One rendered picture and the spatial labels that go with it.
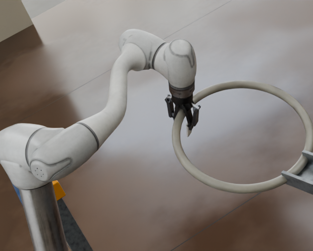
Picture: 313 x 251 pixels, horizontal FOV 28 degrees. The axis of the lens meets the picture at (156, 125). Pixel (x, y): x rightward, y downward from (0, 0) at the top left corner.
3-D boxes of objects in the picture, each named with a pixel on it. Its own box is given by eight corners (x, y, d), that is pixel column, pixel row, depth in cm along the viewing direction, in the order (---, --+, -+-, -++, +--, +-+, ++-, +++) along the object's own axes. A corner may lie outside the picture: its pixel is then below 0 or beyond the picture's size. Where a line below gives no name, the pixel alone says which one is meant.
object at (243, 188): (343, 130, 215) (344, 124, 213) (253, 222, 195) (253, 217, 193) (233, 64, 239) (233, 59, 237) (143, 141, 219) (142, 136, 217)
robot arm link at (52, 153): (90, 120, 170) (57, 115, 179) (43, 155, 158) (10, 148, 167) (104, 160, 175) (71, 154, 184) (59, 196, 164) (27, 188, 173)
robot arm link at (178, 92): (187, 91, 207) (187, 103, 212) (199, 73, 212) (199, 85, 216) (163, 83, 210) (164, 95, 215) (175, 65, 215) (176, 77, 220)
